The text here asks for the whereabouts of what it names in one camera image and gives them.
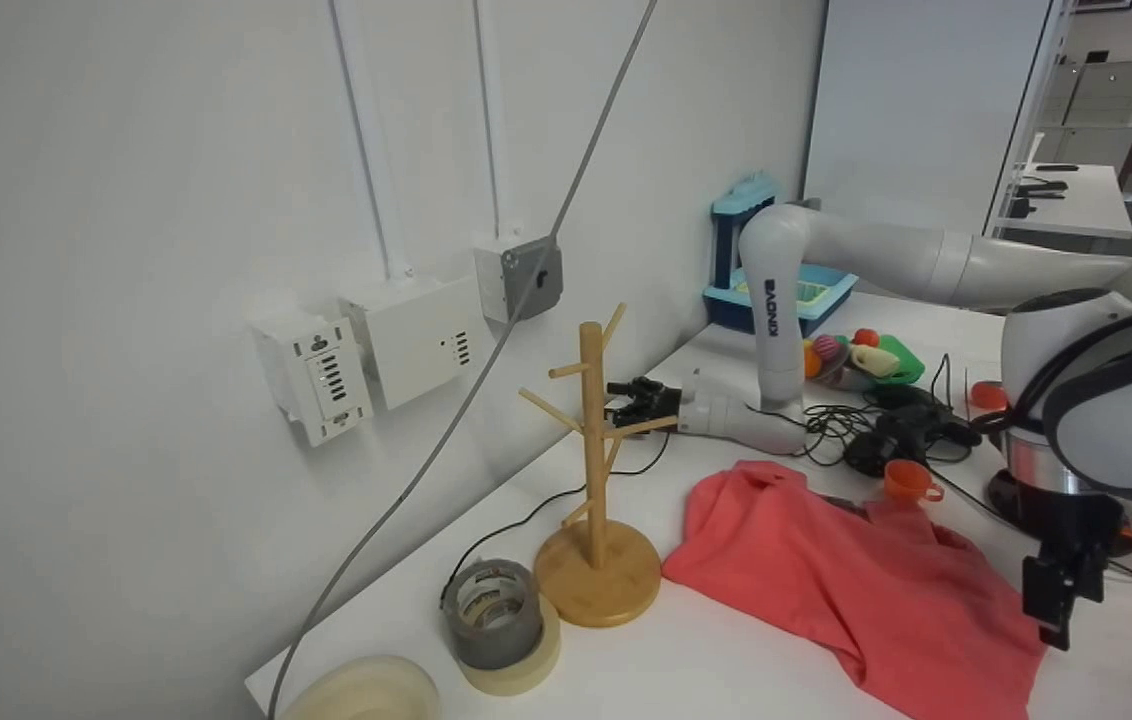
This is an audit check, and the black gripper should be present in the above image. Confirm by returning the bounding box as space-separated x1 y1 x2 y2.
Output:
1021 494 1132 657

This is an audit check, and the coral red sweatshirt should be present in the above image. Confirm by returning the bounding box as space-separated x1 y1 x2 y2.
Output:
658 458 1052 720

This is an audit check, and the orange plastic cup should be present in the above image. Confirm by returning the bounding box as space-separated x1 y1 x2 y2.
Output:
878 458 947 507

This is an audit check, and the red round lid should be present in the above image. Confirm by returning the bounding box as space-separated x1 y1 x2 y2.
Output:
966 375 1011 418

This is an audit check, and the green toy block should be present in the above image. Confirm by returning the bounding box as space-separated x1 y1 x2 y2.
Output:
873 334 928 394

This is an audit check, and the yellow white toy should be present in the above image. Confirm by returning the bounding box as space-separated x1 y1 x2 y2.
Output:
845 341 904 380

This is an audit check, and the pink toy ball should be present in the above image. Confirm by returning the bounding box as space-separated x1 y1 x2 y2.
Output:
809 334 852 375

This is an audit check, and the white background table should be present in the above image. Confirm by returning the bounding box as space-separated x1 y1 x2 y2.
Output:
995 158 1132 247

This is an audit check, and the wooden mug tree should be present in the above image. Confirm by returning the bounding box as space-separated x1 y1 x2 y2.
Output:
516 300 664 633

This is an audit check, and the blue plastic tray stand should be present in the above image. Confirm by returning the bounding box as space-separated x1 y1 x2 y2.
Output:
698 174 859 335

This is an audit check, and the white board panel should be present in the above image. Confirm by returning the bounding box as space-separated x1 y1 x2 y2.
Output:
798 0 1062 241

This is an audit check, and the cream tape roll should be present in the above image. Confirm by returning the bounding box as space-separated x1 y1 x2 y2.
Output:
455 619 564 701

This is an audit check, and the grey junction box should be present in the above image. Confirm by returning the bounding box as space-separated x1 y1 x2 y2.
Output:
473 233 569 327

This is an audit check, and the cream bowl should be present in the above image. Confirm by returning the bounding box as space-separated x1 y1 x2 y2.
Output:
278 652 443 720

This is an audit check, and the white socket with black print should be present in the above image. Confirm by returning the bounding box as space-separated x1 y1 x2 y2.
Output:
246 304 377 453

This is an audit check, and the black cable bundle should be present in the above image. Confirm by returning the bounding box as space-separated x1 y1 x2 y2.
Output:
798 380 987 482

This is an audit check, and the black tool head with cable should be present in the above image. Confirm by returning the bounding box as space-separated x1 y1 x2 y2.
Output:
605 375 689 438

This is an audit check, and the thin black table cable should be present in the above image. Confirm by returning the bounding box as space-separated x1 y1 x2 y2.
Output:
440 427 674 603

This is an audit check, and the grey duct tape roll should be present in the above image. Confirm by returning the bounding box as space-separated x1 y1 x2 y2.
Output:
435 555 547 674

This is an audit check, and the long grey wall cable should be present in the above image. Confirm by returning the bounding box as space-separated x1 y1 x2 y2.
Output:
265 0 664 720

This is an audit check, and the plain white wall box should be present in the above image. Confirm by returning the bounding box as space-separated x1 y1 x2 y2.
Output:
336 271 485 411

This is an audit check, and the white wall conduit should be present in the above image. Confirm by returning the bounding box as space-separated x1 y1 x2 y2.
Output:
466 0 506 247
325 0 397 283

